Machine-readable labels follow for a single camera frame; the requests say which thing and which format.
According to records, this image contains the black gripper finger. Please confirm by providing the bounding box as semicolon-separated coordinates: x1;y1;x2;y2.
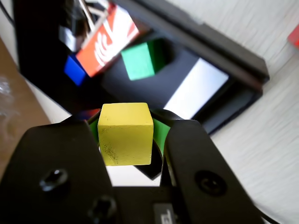
0;115;117;224
151;109;264;224

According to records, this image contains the yellow wooden cube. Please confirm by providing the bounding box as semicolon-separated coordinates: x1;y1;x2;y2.
97;102;154;167

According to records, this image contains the green wooden cube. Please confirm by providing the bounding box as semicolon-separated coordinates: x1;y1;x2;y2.
121;38;168;81

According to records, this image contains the red wooden cube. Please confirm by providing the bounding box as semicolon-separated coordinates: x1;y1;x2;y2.
287;24;299;51

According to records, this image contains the black cardboard box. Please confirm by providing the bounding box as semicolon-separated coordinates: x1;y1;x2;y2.
13;0;264;182

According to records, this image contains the orange box white print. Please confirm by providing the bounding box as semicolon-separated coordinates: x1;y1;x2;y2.
75;3;141;78

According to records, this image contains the blue wooden cube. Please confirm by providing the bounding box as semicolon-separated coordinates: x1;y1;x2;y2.
64;55;88;86

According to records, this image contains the black bottle white label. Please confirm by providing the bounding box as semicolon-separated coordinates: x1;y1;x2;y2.
58;24;81;52

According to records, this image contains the pale wooden stick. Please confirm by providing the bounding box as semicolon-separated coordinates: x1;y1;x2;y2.
78;0;110;49

